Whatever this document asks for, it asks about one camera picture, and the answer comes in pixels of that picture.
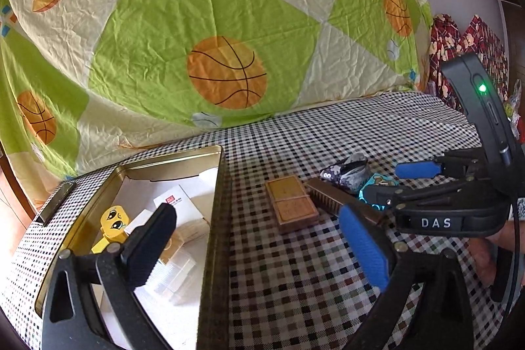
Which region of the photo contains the gold metal storage tin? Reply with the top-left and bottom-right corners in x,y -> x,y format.
35,146 -> 230,349

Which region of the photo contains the copper embossed tin box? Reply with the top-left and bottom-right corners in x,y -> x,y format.
265,175 -> 320,234

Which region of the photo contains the red floral cushion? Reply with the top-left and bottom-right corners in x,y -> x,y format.
426,14 -> 509,112

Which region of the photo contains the tin box lid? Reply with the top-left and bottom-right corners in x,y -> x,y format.
35,180 -> 76,227

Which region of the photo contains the black camera mount with LED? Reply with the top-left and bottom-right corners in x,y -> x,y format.
441,53 -> 523,192

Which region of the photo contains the brown rectangular bar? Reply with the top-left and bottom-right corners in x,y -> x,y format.
304,178 -> 388,226

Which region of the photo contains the black cable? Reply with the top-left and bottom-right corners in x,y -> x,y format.
477,161 -> 524,347

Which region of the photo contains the blue bear toy cube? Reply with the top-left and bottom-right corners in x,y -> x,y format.
359,173 -> 399,211

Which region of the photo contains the person's right hand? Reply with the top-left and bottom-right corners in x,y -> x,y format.
468,221 -> 515,287

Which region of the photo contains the checkered tablecloth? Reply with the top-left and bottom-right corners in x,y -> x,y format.
0,90 -> 514,350

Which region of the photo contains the white paper card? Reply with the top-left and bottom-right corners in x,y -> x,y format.
153,185 -> 204,227

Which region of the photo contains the green basketball quilt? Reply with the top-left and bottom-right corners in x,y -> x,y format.
1,0 -> 431,207

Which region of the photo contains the yellow face toy block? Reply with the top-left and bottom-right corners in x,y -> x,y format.
91,205 -> 130,254

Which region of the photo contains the plastic wrapped toy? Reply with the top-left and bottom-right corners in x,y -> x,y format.
504,79 -> 522,140

